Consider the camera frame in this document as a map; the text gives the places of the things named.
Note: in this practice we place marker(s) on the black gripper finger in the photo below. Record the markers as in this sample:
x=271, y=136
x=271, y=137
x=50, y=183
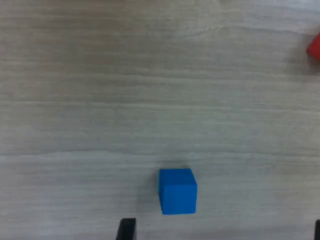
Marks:
x=317, y=230
x=126, y=229

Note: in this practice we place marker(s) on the blue cube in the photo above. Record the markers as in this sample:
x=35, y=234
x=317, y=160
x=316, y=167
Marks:
x=177, y=195

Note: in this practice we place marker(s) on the red cube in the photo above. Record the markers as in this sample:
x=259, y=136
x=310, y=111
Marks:
x=315, y=48

